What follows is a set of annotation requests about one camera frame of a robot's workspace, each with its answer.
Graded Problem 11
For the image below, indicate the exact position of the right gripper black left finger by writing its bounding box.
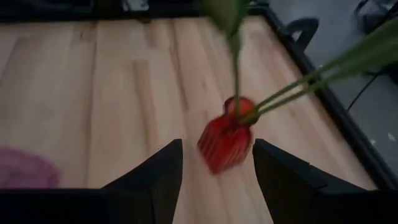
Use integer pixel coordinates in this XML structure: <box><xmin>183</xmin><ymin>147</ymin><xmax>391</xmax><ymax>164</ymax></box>
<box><xmin>101</xmin><ymin>139</ymin><xmax>183</xmax><ymax>224</ymax></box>

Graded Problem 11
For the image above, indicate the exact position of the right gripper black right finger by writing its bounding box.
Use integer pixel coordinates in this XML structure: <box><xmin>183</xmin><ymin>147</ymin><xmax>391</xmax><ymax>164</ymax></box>
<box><xmin>252</xmin><ymin>139</ymin><xmax>368</xmax><ymax>224</ymax></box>

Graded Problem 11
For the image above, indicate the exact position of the red ribbed glass vase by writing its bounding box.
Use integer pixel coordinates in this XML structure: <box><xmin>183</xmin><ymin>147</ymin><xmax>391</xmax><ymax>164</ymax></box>
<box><xmin>197</xmin><ymin>96</ymin><xmax>259</xmax><ymax>175</ymax></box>

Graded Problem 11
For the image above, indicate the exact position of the pink ribbed glass vase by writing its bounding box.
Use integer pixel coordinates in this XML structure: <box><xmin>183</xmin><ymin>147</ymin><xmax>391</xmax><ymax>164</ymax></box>
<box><xmin>0</xmin><ymin>146</ymin><xmax>62</xmax><ymax>190</ymax></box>

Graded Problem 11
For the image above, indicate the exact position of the white artificial tulip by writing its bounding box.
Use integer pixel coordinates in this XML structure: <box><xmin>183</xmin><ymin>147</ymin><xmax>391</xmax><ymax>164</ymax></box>
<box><xmin>198</xmin><ymin>0</ymin><xmax>252</xmax><ymax>122</ymax></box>

